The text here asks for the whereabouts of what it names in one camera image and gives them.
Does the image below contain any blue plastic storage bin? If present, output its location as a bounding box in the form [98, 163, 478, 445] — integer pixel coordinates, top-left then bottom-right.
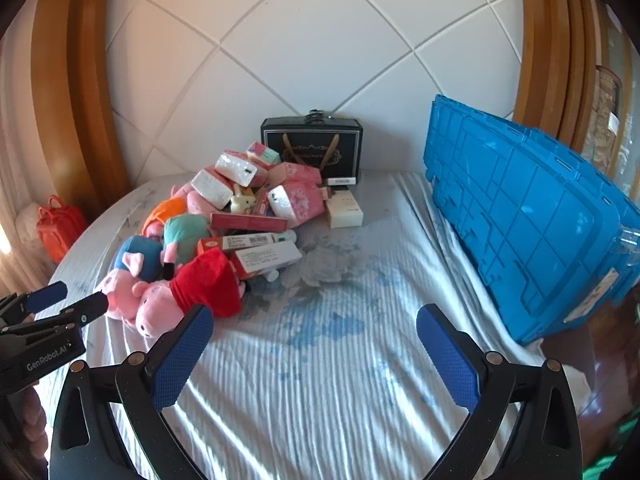
[422, 94, 640, 346]

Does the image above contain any pink green tissue pack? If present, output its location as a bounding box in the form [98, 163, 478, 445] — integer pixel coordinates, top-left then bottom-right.
[246, 141, 282, 167]

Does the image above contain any white duck plush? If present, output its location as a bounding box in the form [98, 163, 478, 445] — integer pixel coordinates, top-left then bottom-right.
[230, 187, 257, 213]

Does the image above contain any blue shirt plush pig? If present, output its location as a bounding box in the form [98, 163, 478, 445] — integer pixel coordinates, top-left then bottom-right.
[97, 235, 166, 322]

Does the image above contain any plain pink tissue pack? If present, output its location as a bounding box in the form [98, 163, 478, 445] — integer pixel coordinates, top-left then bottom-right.
[270, 161, 322, 186]

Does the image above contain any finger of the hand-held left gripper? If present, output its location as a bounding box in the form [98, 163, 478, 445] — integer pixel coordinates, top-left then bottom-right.
[0, 281, 68, 328]
[0, 291, 110, 337]

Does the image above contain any rolled patterned carpet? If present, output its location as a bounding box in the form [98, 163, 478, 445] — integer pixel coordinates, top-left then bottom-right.
[580, 65, 626, 171]

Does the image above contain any teal shirt plush pig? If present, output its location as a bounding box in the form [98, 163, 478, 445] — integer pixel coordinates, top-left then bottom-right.
[161, 184, 236, 281]

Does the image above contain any red dress plush pig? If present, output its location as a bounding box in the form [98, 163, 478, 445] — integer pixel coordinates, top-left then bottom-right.
[132, 249, 247, 338]

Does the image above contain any curved wooden frame post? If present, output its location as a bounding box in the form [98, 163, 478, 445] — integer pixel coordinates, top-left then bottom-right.
[515, 0, 601, 153]
[35, 0, 132, 211]

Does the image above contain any red handbag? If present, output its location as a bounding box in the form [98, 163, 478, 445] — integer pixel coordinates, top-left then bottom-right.
[36, 195, 88, 264]

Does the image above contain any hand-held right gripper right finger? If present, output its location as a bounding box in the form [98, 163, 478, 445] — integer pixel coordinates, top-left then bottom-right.
[416, 303, 583, 480]

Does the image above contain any white padded headboard panel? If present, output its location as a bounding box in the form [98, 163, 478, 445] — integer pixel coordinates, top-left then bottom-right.
[105, 0, 526, 191]

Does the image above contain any white orange medicine box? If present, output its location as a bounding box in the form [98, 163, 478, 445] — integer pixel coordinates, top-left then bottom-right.
[231, 240, 303, 279]

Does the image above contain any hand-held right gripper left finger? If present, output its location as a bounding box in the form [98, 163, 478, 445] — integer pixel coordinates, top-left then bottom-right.
[48, 304, 215, 480]

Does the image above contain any black gift box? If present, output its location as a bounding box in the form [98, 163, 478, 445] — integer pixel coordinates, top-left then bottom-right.
[260, 109, 364, 187]

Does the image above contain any white cosmetics box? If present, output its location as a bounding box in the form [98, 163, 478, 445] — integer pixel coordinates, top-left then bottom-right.
[326, 195, 365, 229]

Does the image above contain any orange dress plush pig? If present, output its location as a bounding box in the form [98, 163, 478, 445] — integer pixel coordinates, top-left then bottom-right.
[141, 197, 188, 238]

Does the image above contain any barcode label medicine box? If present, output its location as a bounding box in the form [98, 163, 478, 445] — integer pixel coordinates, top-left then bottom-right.
[197, 230, 298, 256]

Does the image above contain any pink flower tissue pack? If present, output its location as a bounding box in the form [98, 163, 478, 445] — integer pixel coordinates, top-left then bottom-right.
[267, 181, 326, 223]

